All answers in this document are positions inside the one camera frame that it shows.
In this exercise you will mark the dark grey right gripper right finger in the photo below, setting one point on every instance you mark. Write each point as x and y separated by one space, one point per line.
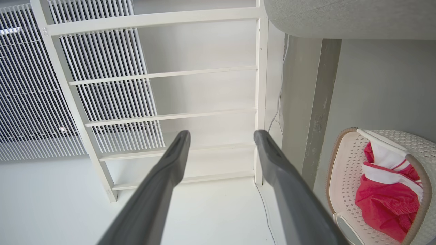
293 197

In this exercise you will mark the grey concrete step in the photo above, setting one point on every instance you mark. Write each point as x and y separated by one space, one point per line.
320 119

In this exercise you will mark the white slatted vent panel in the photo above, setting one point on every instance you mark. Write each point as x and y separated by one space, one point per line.
30 85

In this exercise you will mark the grey fabric sofa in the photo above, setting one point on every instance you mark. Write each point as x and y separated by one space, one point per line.
340 17

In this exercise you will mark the white wooden railing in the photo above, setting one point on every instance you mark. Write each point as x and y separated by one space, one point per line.
153 18

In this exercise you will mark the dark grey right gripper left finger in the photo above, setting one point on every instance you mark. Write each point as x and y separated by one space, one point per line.
156 190

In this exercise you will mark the red and white garment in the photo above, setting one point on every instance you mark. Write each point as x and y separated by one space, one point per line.
385 200

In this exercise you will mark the white perforated laundry basket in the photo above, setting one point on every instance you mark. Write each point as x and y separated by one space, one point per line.
344 177

